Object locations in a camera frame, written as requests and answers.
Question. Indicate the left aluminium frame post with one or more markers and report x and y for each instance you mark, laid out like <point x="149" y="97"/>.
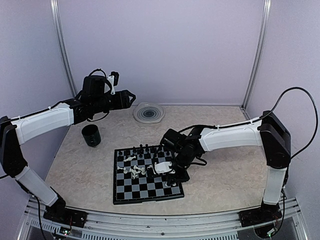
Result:
<point x="54" y="5"/>

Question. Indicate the black plastic cup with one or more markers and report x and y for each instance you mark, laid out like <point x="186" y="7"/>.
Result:
<point x="91" y="135"/>

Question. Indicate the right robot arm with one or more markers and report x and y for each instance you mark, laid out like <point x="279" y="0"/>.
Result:
<point x="265" y="133"/>

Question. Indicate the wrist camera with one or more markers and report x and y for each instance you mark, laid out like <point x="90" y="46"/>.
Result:
<point x="111" y="81"/>
<point x="163" y="168"/>

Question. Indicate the right aluminium frame post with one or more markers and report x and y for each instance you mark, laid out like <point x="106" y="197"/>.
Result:
<point x="267" y="4"/>

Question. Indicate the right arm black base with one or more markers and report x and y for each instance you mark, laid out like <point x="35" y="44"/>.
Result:
<point x="262" y="214"/>

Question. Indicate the aluminium frame post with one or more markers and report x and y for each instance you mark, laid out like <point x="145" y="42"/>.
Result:
<point x="267" y="4"/>
<point x="54" y="5"/>

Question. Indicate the black white chess board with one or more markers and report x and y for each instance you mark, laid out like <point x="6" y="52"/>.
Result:
<point x="136" y="183"/>

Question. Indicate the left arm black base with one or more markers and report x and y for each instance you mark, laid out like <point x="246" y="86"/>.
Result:
<point x="59" y="213"/>

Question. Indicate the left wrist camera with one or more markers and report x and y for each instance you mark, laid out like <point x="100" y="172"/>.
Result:
<point x="111" y="81"/>

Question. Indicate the front aluminium rail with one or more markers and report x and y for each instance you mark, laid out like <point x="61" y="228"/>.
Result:
<point x="226" y="225"/>

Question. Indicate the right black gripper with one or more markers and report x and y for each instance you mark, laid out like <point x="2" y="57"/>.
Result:
<point x="183" y="177"/>

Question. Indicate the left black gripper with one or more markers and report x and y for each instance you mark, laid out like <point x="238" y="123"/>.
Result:
<point x="122" y="101"/>

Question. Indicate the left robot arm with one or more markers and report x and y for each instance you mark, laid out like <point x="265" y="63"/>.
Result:
<point x="18" y="131"/>

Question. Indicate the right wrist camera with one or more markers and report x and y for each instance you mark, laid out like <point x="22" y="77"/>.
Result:
<point x="163" y="168"/>

